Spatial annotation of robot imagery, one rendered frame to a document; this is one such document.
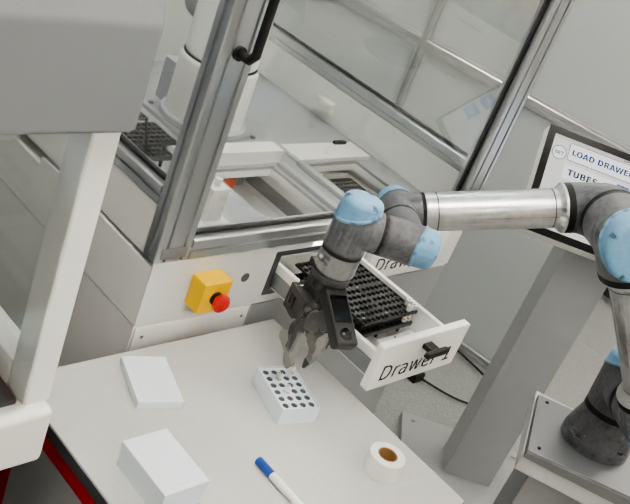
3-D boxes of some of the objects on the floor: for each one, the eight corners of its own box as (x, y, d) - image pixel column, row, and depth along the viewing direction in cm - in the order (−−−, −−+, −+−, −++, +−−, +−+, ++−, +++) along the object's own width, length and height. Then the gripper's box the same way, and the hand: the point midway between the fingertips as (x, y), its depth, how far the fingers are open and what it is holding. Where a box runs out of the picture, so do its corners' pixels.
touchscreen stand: (532, 565, 280) (710, 295, 234) (394, 516, 278) (546, 233, 232) (518, 460, 325) (665, 215, 279) (399, 416, 322) (527, 162, 276)
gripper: (344, 256, 171) (304, 345, 180) (294, 253, 165) (255, 346, 174) (366, 284, 165) (324, 375, 174) (315, 281, 158) (274, 376, 168)
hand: (298, 364), depth 172 cm, fingers open, 3 cm apart
